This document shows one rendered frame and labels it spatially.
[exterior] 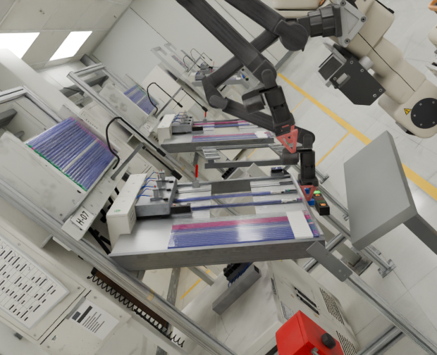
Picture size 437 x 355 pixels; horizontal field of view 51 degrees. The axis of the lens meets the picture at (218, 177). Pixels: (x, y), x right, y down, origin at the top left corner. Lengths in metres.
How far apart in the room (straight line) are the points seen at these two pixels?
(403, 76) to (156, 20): 8.15
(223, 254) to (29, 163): 0.71
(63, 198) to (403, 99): 1.18
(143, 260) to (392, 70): 1.03
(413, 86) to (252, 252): 0.75
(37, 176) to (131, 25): 8.08
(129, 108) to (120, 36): 6.69
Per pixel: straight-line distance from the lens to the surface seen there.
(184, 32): 9.46
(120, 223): 1.71
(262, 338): 1.70
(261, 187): 2.04
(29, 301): 1.72
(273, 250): 1.52
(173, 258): 1.53
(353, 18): 1.42
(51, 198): 1.65
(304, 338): 1.19
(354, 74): 1.55
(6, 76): 5.17
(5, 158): 1.66
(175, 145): 2.89
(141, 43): 9.56
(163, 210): 1.81
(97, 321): 1.70
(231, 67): 1.80
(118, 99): 3.00
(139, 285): 1.56
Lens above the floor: 1.41
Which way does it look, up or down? 12 degrees down
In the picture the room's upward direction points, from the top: 49 degrees counter-clockwise
